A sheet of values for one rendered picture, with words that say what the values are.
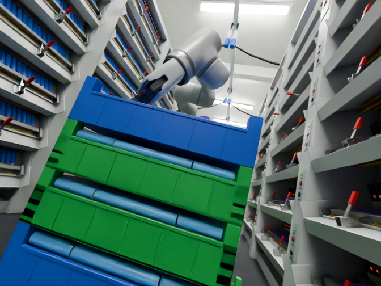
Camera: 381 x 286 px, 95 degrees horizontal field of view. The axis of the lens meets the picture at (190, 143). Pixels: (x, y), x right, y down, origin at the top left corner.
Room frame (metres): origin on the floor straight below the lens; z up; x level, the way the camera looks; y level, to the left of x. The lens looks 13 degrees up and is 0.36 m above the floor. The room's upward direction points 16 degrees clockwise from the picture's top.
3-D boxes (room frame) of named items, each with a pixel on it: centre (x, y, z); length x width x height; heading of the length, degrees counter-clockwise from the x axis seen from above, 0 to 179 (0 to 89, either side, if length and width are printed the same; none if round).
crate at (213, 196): (0.36, 0.04, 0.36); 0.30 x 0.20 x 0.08; 84
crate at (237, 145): (0.36, 0.04, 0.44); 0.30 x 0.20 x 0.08; 84
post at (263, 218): (1.30, -0.71, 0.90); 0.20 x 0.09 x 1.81; 76
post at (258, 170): (1.98, -0.88, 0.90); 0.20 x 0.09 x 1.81; 76
